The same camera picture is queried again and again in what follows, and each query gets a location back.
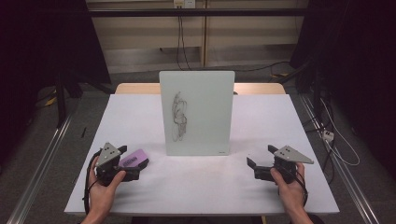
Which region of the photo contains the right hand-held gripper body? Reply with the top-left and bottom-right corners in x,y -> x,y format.
254,145 -> 315,185

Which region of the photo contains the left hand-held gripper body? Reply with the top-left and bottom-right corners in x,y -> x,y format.
94,142 -> 142,187

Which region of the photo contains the purple whiteboard eraser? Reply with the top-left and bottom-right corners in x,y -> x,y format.
118,148 -> 149,169

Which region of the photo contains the glass whiteboard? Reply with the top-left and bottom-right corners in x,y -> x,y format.
159,70 -> 236,157

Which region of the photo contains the person's right hand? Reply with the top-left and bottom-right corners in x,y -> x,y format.
269,161 -> 309,217

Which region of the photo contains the person's left hand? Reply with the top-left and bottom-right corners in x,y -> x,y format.
88,155 -> 127,219

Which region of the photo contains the white table cover sheet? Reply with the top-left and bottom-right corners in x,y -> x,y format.
64,93 -> 340,217

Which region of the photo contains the white power strip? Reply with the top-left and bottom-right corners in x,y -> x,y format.
321,130 -> 335,144

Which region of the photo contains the wooden table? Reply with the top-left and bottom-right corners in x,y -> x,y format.
114,82 -> 287,95

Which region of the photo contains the black metal stand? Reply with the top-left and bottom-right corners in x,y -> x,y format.
54,69 -> 83,129

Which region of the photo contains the black curtain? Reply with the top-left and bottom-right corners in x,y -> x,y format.
289,0 -> 396,175
0,0 -> 112,166

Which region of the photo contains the wooden vertical strip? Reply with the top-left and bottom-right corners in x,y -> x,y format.
200,0 -> 208,68

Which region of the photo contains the black horizontal bar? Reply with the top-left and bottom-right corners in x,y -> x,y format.
88,7 -> 312,18

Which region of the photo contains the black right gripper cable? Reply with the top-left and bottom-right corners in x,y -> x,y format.
276,166 -> 310,208

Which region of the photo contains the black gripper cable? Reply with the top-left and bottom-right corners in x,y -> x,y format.
81,148 -> 103,216
276,166 -> 310,208

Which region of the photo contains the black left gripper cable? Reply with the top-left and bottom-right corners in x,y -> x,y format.
81,148 -> 103,216

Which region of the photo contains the aluminium floor rail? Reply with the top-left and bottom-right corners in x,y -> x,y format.
6,102 -> 78,224
298,92 -> 381,224

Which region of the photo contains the white cable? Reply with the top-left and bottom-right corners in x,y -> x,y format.
319,97 -> 361,167

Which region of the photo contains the black floor cable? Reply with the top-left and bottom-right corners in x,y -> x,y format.
190,60 -> 291,73

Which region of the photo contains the black hanging wall cable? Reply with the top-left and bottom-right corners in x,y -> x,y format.
176,7 -> 192,71

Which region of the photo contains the white wall socket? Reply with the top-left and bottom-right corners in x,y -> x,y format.
173,0 -> 197,9

